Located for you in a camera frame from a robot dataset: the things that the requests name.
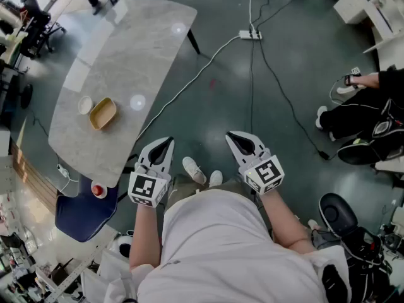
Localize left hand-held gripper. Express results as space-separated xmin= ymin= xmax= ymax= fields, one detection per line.
xmin=128 ymin=136 xmax=175 ymax=208

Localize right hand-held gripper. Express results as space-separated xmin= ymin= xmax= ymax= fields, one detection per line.
xmin=225 ymin=131 xmax=287 ymax=196

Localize tan oblong tray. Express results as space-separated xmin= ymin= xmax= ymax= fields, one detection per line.
xmin=88 ymin=97 xmax=118 ymax=131

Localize person's right forearm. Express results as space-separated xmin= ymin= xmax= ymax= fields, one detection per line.
xmin=257 ymin=189 xmax=317 ymax=255

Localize person's left forearm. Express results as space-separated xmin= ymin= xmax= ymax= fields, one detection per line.
xmin=129 ymin=200 xmax=163 ymax=271

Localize person's left white shoe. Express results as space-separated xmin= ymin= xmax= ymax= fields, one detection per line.
xmin=182 ymin=156 xmax=208 ymax=185

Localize person's white shoe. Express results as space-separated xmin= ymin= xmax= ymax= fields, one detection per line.
xmin=208 ymin=170 xmax=224 ymax=189
xmin=182 ymin=156 xmax=208 ymax=185

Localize person's olive trousers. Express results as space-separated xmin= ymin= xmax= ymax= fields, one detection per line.
xmin=164 ymin=172 xmax=263 ymax=208

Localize person's right white shoe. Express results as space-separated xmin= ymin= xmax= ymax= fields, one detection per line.
xmin=208 ymin=170 xmax=224 ymax=189

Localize small white plate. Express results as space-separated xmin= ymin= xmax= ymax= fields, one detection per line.
xmin=90 ymin=181 xmax=109 ymax=199

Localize white round bowl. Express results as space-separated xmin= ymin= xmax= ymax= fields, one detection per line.
xmin=78 ymin=95 xmax=94 ymax=116

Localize dark blue chair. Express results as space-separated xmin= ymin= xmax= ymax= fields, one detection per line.
xmin=54 ymin=174 xmax=119 ymax=243

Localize white round robot head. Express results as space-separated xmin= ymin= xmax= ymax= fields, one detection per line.
xmin=111 ymin=233 xmax=136 ymax=261

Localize grey marble table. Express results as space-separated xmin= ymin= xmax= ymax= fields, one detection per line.
xmin=47 ymin=0 xmax=201 ymax=189

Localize person's white shirt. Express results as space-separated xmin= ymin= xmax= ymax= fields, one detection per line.
xmin=104 ymin=187 xmax=353 ymax=303

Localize black office chair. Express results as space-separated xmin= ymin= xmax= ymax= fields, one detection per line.
xmin=318 ymin=193 xmax=384 ymax=266

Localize wooden slatted panel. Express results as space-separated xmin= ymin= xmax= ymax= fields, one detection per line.
xmin=10 ymin=142 xmax=59 ymax=215

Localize white shelf unit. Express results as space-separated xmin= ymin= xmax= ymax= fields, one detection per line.
xmin=333 ymin=0 xmax=404 ymax=55

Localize black cable with adapter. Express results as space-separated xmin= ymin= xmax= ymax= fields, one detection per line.
xmin=258 ymin=39 xmax=331 ymax=161

